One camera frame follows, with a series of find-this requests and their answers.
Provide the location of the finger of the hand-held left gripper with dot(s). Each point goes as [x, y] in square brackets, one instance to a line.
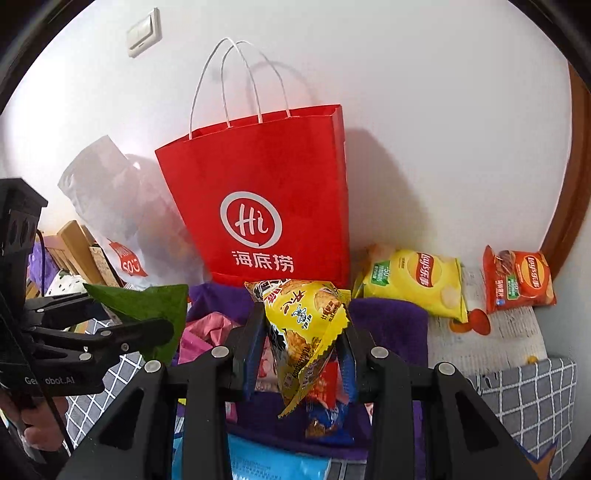
[129, 337]
[60, 305]

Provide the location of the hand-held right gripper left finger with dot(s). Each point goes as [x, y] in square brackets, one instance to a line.
[253, 360]

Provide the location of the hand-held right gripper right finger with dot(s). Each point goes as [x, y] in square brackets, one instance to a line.
[348, 369]

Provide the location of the light pink snack packet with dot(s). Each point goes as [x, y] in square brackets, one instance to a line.
[267, 369]

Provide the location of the red snack packet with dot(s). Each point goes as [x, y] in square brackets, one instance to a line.
[325, 383]

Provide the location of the green snack packet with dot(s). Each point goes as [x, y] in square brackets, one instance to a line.
[147, 300]

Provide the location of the magenta snack packet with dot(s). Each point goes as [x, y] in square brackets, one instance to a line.
[207, 330]

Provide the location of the yellow triangular snack packet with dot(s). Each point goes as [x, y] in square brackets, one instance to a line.
[300, 332]

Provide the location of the blue snack packet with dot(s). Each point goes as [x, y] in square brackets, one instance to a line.
[325, 420]

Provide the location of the purple towel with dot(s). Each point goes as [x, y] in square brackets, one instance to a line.
[392, 332]

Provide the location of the person's left hand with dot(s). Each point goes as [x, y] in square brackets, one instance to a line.
[41, 429]

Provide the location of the white spotted cloth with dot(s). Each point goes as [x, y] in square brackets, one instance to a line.
[64, 284]

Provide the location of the purple plush toy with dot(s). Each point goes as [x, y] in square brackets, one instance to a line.
[41, 265]

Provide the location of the patterned gift box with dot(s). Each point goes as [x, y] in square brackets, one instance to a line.
[101, 267]

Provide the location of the blue tissue pack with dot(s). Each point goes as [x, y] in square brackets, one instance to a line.
[268, 464]

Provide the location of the yellow chip bag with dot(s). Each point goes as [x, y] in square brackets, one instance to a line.
[415, 286]

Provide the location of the white plastic bag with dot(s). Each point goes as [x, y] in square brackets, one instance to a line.
[106, 198]

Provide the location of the red paper bag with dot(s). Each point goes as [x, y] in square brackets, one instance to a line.
[258, 184]

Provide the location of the grey checked blanket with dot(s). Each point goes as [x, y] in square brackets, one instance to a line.
[531, 392]

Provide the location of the orange chip bag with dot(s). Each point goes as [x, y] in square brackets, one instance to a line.
[517, 281]

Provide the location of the brown wooden door frame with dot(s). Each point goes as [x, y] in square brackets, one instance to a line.
[570, 207]

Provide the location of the white light switch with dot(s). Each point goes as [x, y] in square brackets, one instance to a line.
[144, 32]

